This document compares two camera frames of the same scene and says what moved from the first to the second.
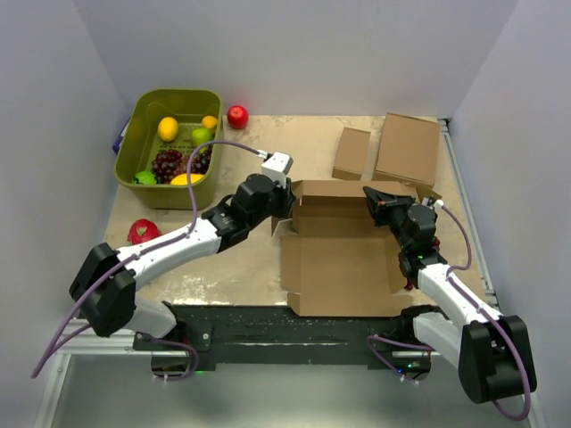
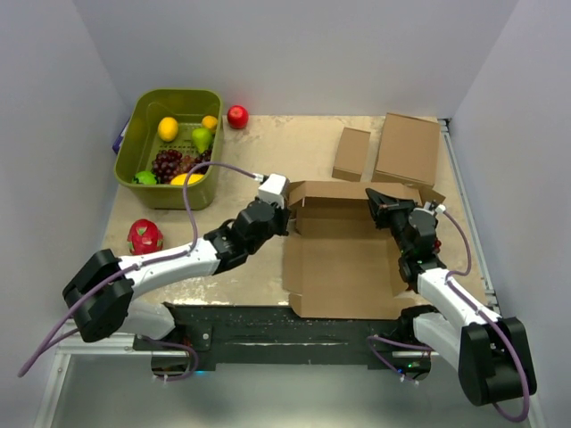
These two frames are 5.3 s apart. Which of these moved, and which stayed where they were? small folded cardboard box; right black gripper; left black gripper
Moved: left black gripper
Stayed: right black gripper; small folded cardboard box
